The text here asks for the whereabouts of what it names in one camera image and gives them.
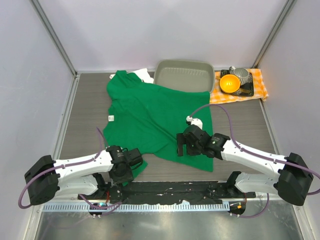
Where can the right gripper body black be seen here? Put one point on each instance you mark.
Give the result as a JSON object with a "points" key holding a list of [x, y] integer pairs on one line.
{"points": [[193, 149]]}

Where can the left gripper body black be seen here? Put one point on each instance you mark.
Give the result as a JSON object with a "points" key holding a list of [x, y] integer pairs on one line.
{"points": [[123, 176]]}

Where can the green t shirt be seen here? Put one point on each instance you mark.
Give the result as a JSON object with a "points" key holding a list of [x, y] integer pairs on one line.
{"points": [[148, 117]]}

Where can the grey plastic tray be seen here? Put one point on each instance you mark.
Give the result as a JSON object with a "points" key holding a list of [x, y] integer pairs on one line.
{"points": [[185, 75]]}

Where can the orange bowl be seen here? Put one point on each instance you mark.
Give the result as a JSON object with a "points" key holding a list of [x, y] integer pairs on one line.
{"points": [[229, 83]]}

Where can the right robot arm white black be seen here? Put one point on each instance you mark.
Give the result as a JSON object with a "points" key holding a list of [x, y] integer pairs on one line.
{"points": [[285, 176]]}

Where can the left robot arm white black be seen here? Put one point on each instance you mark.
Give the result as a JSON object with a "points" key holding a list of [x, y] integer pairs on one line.
{"points": [[90, 177]]}

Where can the orange checkered cloth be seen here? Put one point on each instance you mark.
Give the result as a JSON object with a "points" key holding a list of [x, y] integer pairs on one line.
{"points": [[260, 91]]}

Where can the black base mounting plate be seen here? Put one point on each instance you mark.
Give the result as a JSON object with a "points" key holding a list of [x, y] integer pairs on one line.
{"points": [[168, 193]]}

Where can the black floral square plate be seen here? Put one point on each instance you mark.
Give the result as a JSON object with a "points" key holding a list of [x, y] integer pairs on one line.
{"points": [[246, 90]]}

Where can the white folded daisy t shirt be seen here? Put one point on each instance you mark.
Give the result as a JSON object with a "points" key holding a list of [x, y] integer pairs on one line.
{"points": [[145, 75]]}

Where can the grey striped mug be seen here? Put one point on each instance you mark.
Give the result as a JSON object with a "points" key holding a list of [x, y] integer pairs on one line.
{"points": [[243, 75]]}

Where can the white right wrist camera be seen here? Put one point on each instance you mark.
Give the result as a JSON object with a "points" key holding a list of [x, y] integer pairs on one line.
{"points": [[194, 121]]}

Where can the slotted cable duct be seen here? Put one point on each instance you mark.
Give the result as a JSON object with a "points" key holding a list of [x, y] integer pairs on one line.
{"points": [[182, 207]]}

